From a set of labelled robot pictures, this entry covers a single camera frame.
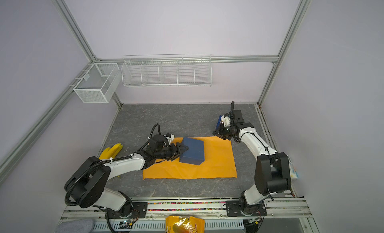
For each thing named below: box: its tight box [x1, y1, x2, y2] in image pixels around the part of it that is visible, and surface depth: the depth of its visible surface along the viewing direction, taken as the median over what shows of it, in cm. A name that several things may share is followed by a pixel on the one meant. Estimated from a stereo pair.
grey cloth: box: [55, 218, 94, 233], surface depth 69 cm
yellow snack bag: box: [165, 215, 205, 233], surface depth 67 cm
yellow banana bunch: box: [98, 143, 124, 160], surface depth 92 cm
